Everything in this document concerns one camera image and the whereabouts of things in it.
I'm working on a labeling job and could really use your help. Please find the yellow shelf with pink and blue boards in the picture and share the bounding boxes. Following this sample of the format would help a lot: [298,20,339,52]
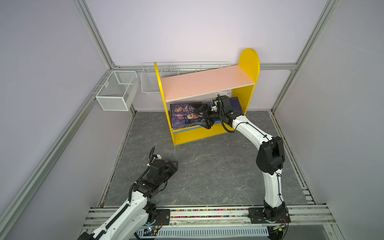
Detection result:
[154,49,261,146]

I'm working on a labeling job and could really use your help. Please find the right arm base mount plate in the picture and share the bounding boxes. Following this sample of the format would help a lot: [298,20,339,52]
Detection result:
[248,206,291,224]

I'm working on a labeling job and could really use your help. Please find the white wire rack basket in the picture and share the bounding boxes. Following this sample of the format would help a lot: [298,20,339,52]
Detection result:
[141,62,232,95]

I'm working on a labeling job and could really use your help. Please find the aluminium rail with colourful strip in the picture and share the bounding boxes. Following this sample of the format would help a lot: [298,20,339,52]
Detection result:
[80,204,337,230]

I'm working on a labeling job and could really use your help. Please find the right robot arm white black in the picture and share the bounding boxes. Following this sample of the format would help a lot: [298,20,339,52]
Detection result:
[197,95,291,224]

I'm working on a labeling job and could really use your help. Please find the white vent grille panel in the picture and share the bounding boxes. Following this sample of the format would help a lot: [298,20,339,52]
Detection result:
[137,226,270,240]

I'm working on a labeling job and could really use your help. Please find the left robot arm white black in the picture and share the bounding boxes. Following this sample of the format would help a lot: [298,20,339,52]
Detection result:
[78,147,179,240]

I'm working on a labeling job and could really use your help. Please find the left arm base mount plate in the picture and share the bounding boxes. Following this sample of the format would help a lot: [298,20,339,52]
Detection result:
[146,209,171,226]

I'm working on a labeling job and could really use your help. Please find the white mesh box basket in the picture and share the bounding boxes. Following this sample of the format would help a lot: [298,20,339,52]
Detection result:
[96,71,140,112]

